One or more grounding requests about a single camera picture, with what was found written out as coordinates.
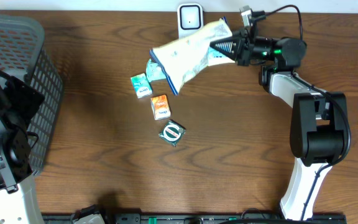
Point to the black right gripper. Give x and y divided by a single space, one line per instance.
233 50

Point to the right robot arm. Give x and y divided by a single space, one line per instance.
320 135

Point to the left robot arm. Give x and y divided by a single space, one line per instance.
19 103

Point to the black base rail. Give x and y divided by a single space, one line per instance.
99 214

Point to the orange tissue pack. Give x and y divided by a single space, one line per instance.
160 107

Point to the dark green round-logo packet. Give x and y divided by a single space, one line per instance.
172 132

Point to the teal wrapper packet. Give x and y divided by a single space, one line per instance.
154 71

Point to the teal tissue pack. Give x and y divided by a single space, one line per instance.
141 85

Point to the yellow chips snack bag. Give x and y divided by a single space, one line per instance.
182 59

